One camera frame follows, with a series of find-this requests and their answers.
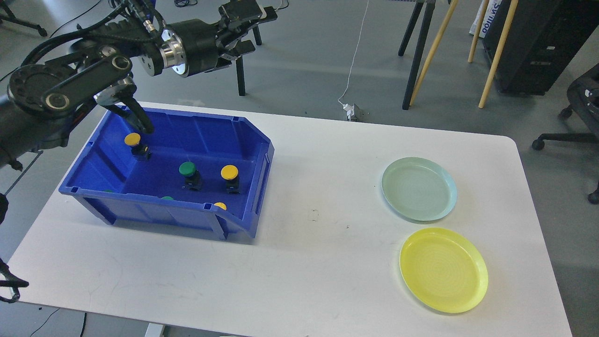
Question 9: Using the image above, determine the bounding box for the black trestle leg right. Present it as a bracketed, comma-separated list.
[397, 0, 436, 110]

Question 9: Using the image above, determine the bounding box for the yellow push button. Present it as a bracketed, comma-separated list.
[124, 132, 151, 161]
[220, 164, 240, 194]

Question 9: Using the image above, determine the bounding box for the black office chair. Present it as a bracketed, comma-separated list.
[532, 63, 599, 205]

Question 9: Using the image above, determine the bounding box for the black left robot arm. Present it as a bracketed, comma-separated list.
[1, 0, 277, 240]

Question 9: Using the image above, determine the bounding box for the light green plate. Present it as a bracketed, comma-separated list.
[381, 156, 458, 223]

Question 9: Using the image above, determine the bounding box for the blue plastic storage bin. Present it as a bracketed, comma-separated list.
[58, 108, 274, 240]

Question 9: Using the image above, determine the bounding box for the white cable on floor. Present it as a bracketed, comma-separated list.
[338, 0, 371, 106]

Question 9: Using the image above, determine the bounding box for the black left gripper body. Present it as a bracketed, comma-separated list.
[162, 19, 233, 77]

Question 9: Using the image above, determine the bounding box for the wooden leg middle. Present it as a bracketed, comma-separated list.
[467, 0, 489, 63]

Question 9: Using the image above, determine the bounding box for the yellow push button front edge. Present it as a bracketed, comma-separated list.
[214, 202, 227, 210]

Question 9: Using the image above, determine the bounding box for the white printed bag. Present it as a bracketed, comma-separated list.
[469, 0, 502, 38]

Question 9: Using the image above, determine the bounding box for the black stand legs centre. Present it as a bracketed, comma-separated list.
[235, 26, 263, 96]

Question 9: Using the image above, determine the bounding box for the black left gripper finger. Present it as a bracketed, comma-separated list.
[220, 40, 256, 60]
[219, 0, 278, 34]

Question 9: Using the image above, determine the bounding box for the yellow plate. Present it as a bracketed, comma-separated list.
[399, 227, 489, 314]

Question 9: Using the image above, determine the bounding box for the white power adapter plug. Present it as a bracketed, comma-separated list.
[342, 104, 369, 122]

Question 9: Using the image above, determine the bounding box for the black cabinet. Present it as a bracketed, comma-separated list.
[495, 0, 599, 95]

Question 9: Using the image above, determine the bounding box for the black stand foot top left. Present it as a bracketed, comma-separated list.
[0, 0, 48, 37]

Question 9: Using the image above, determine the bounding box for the wooden leg right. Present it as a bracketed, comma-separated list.
[478, 0, 519, 109]

